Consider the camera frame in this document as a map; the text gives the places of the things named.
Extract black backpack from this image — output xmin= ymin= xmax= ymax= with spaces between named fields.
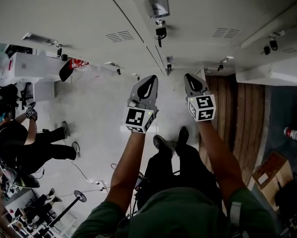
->
xmin=274 ymin=172 xmax=297 ymax=216

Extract red object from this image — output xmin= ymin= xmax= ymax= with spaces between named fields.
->
xmin=72 ymin=58 xmax=90 ymax=68

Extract grey shoulder strap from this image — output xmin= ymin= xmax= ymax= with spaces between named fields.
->
xmin=228 ymin=201 xmax=243 ymax=228

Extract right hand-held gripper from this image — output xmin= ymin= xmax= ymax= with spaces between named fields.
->
xmin=184 ymin=73 xmax=217 ymax=122

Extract black stanchion post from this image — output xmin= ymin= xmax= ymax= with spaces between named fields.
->
xmin=48 ymin=190 xmax=88 ymax=229

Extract red fire extinguisher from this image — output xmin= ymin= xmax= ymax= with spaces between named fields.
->
xmin=284 ymin=126 xmax=297 ymax=143

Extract black office chair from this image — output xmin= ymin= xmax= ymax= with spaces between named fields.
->
xmin=15 ymin=82 xmax=33 ymax=110

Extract black waist device with cables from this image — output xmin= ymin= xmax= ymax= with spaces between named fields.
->
xmin=133 ymin=172 xmax=149 ymax=197

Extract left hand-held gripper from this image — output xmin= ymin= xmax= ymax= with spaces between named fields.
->
xmin=124 ymin=74 xmax=160 ymax=134

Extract brown cardboard box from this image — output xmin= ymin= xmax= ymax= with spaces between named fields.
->
xmin=251 ymin=151 xmax=295 ymax=212

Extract black floor cable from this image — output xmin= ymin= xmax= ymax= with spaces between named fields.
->
xmin=70 ymin=157 xmax=111 ymax=192

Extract set of black locker keys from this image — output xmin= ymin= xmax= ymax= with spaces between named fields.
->
xmin=56 ymin=20 xmax=279 ymax=81

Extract person's dark shoe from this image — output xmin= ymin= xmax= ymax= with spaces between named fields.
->
xmin=153 ymin=134 xmax=177 ymax=156
xmin=175 ymin=125 xmax=190 ymax=154

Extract white boxy table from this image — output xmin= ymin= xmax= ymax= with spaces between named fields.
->
xmin=8 ymin=51 xmax=90 ymax=102

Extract person's left dark shoe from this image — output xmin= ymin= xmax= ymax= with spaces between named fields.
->
xmin=153 ymin=134 xmax=177 ymax=156

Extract black oval chair back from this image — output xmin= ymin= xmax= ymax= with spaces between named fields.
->
xmin=59 ymin=59 xmax=75 ymax=83

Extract person's black trousers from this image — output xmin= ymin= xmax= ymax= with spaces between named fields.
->
xmin=136 ymin=142 xmax=224 ymax=211

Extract person's green shirt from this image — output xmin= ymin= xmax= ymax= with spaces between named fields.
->
xmin=71 ymin=186 xmax=278 ymax=238

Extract person's right dark shoe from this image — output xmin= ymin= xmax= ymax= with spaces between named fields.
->
xmin=175 ymin=125 xmax=190 ymax=154

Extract person's right forearm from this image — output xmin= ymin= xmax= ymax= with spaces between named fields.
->
xmin=196 ymin=119 xmax=246 ymax=203

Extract person's left forearm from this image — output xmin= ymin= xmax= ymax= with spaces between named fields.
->
xmin=105 ymin=130 xmax=147 ymax=215

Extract black oval seat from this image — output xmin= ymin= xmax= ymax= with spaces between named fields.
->
xmin=13 ymin=174 xmax=41 ymax=189

